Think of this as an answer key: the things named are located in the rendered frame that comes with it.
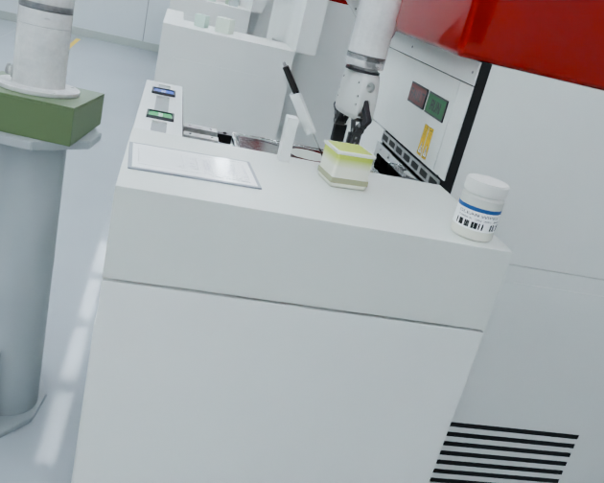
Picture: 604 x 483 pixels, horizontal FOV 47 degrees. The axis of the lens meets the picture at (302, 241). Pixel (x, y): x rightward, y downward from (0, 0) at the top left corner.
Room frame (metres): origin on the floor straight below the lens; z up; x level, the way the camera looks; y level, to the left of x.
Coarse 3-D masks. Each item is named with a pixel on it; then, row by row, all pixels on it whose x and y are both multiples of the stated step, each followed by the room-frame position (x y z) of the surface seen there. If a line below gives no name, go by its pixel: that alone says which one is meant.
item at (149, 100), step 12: (156, 84) 1.75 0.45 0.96; (168, 84) 1.79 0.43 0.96; (144, 96) 1.57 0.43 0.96; (156, 96) 1.62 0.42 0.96; (180, 96) 1.68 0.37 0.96; (144, 108) 1.45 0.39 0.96; (156, 108) 1.49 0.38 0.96; (168, 108) 1.52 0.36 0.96; (180, 108) 1.54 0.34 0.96; (144, 120) 1.35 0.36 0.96; (156, 120) 1.37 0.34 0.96; (180, 120) 1.43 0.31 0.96; (168, 132) 1.30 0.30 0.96; (180, 132) 1.32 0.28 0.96
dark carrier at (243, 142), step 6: (240, 138) 1.65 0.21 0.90; (246, 138) 1.67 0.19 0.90; (252, 138) 1.69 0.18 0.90; (240, 144) 1.60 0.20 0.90; (246, 144) 1.62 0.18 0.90; (252, 144) 1.63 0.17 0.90; (258, 144) 1.64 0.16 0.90; (264, 144) 1.66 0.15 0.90; (270, 144) 1.68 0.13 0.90; (276, 144) 1.69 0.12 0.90; (264, 150) 1.59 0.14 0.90; (270, 150) 1.61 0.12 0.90; (276, 150) 1.62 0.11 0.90; (312, 150) 1.71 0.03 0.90; (318, 150) 1.73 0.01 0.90; (294, 156) 1.61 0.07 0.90; (372, 168) 1.69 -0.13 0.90
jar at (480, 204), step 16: (480, 176) 1.12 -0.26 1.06; (464, 192) 1.10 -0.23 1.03; (480, 192) 1.07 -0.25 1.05; (496, 192) 1.07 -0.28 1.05; (464, 208) 1.08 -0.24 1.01; (480, 208) 1.07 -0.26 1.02; (496, 208) 1.08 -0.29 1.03; (464, 224) 1.08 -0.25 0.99; (480, 224) 1.07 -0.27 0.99; (496, 224) 1.09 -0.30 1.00; (480, 240) 1.07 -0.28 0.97
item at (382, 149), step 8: (384, 144) 1.81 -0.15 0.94; (376, 152) 1.82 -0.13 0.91; (384, 152) 1.75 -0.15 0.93; (392, 152) 1.72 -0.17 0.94; (376, 160) 1.81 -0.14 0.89; (392, 160) 1.68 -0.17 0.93; (400, 160) 1.66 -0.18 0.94; (376, 168) 1.81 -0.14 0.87; (400, 168) 1.62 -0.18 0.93; (408, 168) 1.60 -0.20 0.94; (408, 176) 1.55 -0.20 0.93; (416, 176) 1.53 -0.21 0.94
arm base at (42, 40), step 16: (32, 16) 1.57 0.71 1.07; (48, 16) 1.58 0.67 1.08; (64, 16) 1.61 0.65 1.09; (16, 32) 1.59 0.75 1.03; (32, 32) 1.57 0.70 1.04; (48, 32) 1.58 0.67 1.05; (64, 32) 1.61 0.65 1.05; (16, 48) 1.58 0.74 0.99; (32, 48) 1.57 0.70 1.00; (48, 48) 1.58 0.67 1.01; (64, 48) 1.61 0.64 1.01; (16, 64) 1.58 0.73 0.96; (32, 64) 1.57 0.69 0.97; (48, 64) 1.58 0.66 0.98; (64, 64) 1.62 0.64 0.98; (0, 80) 1.56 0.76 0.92; (16, 80) 1.57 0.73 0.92; (32, 80) 1.57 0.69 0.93; (48, 80) 1.58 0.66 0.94; (64, 80) 1.63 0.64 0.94; (48, 96) 1.55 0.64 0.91; (64, 96) 1.58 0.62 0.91
